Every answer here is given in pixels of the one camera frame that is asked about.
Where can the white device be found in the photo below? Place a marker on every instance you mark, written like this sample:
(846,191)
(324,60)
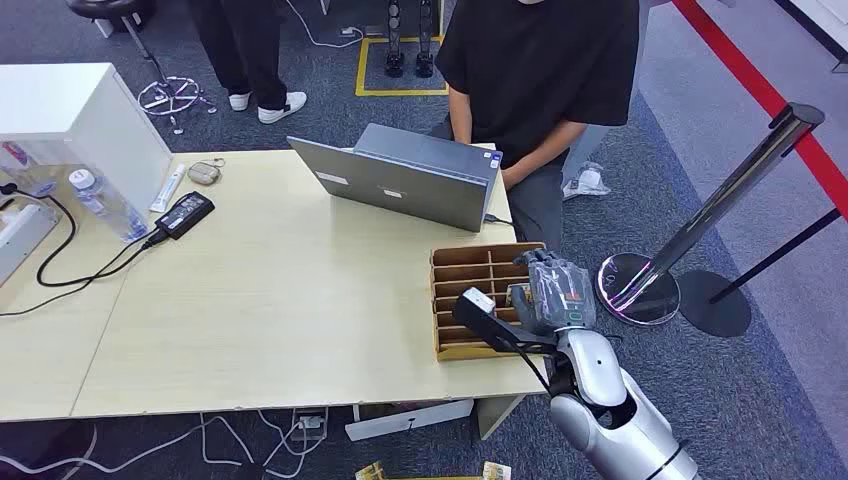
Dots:
(20,235)

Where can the white power strip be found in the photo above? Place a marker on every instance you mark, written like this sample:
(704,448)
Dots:
(309,422)

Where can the black stanchion post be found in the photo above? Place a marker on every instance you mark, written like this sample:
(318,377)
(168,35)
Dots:
(712,305)

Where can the person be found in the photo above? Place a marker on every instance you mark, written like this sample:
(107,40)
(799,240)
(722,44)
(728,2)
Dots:
(252,46)
(536,66)

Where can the black stool with chrome base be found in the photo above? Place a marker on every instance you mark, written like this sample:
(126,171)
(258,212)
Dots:
(169,96)

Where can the person's left hand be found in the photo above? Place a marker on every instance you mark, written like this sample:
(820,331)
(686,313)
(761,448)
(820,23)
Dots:
(509,177)

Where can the white box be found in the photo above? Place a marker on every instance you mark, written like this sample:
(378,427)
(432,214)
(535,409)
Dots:
(411,419)

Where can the grey earbud case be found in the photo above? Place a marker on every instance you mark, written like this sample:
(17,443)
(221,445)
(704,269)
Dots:
(203,173)

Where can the black robot leg stand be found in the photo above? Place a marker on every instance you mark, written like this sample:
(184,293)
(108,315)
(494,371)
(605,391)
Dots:
(395,40)
(424,40)

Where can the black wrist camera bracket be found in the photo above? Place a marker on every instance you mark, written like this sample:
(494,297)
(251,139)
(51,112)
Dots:
(480,314)

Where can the chrome stanchion post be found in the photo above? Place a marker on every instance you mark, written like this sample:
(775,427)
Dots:
(722,199)

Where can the clear plastic water bottle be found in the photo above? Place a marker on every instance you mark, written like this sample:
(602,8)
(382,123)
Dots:
(106,205)

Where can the black power adapter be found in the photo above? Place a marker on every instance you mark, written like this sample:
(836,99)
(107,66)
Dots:
(184,215)

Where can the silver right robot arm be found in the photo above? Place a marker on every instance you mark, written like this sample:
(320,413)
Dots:
(616,424)

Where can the brown cardboard slot organizer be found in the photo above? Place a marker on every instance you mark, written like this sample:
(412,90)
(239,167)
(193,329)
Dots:
(467,275)

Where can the white cabinet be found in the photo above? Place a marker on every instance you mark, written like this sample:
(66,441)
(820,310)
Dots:
(79,112)

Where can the white tube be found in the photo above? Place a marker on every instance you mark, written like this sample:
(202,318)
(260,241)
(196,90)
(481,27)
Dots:
(168,188)

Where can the grey laptop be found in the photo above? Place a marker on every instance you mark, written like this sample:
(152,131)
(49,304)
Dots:
(404,189)

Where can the red barrier belt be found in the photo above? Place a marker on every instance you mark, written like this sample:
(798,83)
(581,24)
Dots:
(748,73)

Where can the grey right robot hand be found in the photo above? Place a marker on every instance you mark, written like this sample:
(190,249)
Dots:
(556,295)

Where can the wooden table leg panel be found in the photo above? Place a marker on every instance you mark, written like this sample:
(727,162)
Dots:
(503,414)

